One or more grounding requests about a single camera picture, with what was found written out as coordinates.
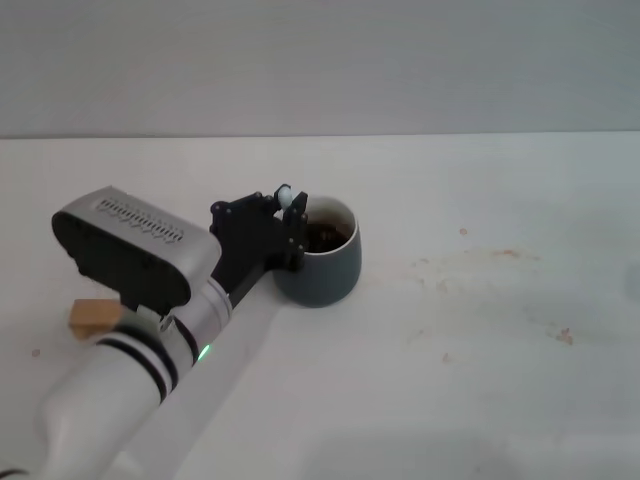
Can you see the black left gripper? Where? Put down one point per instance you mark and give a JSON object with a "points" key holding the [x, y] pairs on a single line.
{"points": [[245, 240]]}

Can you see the dark coffee liquid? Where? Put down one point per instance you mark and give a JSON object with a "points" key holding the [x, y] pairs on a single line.
{"points": [[330, 232]]}

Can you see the grey ceramic cup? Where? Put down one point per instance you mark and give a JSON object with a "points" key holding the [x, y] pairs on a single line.
{"points": [[325, 280]]}

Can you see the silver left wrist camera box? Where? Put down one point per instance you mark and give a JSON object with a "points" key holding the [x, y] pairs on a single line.
{"points": [[140, 240]]}

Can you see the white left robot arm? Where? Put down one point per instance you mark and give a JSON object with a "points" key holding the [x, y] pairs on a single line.
{"points": [[125, 380]]}

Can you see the light tan wooden block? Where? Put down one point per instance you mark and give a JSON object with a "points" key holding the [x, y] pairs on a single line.
{"points": [[92, 315]]}

